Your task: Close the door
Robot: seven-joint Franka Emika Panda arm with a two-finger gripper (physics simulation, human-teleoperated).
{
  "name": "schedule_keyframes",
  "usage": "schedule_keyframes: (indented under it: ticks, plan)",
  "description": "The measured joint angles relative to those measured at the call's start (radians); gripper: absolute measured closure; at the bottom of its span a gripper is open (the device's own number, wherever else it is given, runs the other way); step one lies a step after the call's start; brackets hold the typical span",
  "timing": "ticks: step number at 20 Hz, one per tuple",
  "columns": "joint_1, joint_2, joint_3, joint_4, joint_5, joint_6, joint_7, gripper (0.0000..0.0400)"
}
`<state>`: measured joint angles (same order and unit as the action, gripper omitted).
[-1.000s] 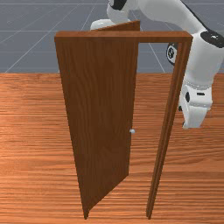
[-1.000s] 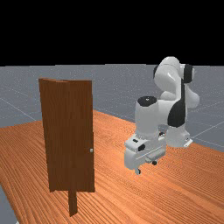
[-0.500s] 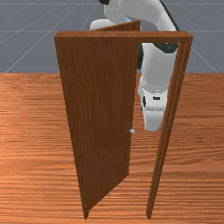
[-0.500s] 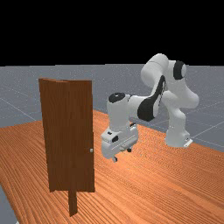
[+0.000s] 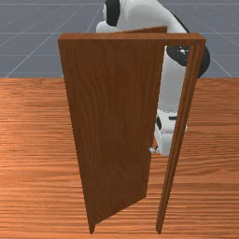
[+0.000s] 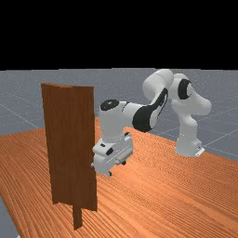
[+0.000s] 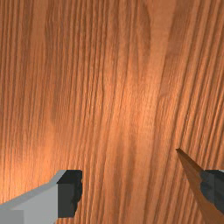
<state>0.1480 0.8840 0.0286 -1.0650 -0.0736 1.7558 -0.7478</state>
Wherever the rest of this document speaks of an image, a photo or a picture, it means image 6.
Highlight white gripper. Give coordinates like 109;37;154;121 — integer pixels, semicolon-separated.
90;132;135;179

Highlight brown door leaf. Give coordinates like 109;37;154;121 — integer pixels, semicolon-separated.
73;86;99;213

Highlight brown door frame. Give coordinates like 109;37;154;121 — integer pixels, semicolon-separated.
40;82;84;231

